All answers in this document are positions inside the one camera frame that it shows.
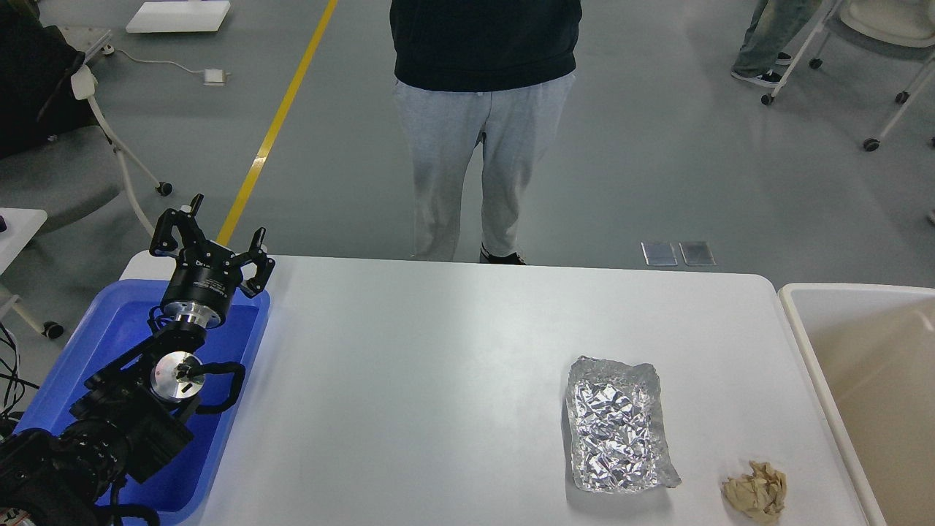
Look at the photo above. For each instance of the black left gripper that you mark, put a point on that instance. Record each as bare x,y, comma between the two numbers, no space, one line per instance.
203,280

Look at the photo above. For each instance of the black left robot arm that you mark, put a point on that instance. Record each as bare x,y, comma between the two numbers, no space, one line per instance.
132,421

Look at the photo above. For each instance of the grey office chair left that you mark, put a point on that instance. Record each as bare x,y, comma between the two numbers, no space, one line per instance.
59,154

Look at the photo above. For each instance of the white side table left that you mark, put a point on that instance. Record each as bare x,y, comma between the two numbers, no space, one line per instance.
20,227

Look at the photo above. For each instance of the blue plastic bin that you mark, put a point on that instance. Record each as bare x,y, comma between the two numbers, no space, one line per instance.
115,322

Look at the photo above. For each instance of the white flat board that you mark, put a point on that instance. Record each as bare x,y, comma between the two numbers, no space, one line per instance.
178,17

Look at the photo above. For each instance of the person in grey trousers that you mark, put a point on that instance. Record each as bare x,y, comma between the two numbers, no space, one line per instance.
479,74

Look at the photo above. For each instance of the left metal floor plate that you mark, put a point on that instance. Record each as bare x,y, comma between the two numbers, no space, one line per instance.
657,254

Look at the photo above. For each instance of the metal floor plate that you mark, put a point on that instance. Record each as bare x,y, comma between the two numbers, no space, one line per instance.
697,254
657,254

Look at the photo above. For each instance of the crumpled aluminium foil tray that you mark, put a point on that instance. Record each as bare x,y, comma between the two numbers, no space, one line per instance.
617,430

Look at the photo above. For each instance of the right metal floor plate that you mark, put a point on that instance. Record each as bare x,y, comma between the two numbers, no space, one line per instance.
697,254

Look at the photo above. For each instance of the crumpled brown paper ball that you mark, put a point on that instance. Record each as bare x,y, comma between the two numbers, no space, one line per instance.
759,495

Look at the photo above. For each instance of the beige plastic bin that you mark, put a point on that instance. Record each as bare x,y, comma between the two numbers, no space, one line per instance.
869,352

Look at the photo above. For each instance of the white wheeled chair right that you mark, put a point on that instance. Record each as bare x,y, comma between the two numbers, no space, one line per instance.
898,30

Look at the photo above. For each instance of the white power adapter with cable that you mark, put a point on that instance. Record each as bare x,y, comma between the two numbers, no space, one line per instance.
209,77

